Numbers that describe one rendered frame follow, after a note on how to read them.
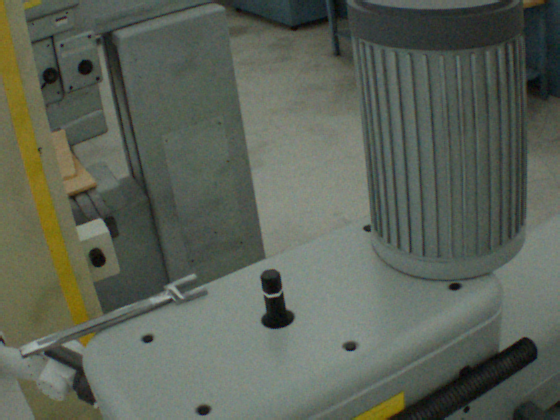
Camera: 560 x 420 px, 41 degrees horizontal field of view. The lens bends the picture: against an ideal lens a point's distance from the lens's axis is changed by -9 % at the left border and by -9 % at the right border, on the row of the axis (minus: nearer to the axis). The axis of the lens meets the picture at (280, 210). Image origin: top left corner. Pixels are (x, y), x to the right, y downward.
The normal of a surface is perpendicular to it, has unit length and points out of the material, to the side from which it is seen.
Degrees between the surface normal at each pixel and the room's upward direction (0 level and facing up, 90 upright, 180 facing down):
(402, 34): 90
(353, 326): 0
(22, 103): 90
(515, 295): 0
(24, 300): 90
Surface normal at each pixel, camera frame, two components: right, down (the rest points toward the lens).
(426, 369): 0.50, 0.37
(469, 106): 0.08, 0.48
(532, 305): -0.13, -0.86
